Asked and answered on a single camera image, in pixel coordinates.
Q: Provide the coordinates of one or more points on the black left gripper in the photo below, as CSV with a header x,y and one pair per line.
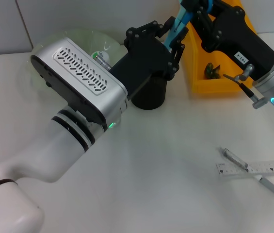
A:
x,y
146,60

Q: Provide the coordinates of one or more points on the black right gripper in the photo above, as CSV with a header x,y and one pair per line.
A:
x,y
236,36

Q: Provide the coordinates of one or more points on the blue and teal scissors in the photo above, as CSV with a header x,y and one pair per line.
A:
x,y
179,19

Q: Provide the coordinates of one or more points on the green plastic wrapper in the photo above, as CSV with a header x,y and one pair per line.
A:
x,y
212,71

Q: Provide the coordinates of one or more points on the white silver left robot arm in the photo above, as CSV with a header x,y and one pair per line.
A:
x,y
42,160

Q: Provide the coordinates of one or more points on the black mesh pen holder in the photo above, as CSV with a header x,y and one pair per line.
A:
x,y
151,97

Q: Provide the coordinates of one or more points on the green glass fruit plate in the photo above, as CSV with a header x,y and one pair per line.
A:
x,y
83,38

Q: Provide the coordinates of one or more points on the clear plastic ruler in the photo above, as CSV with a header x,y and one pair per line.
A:
x,y
272,167

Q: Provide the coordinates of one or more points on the clear grey ballpoint pen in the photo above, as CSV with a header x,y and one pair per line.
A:
x,y
272,188

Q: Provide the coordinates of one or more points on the yellow plastic bin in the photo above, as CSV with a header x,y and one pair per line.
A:
x,y
214,85

